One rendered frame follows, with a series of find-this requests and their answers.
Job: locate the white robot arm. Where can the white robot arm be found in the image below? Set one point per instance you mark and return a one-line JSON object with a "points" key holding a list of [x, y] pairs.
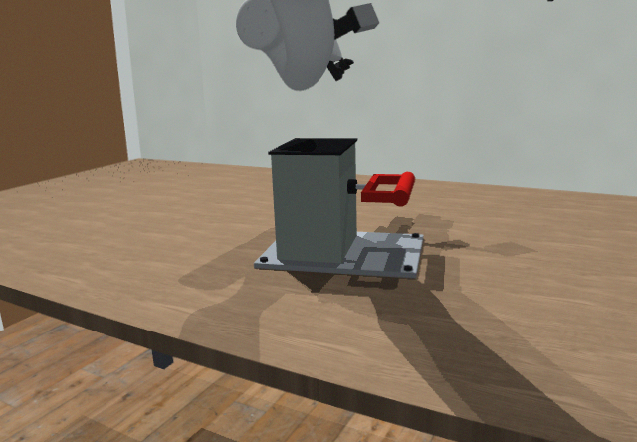
{"points": [[308, 32]]}

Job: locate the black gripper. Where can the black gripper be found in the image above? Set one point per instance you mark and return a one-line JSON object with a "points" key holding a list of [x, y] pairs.
{"points": [[337, 70]]}

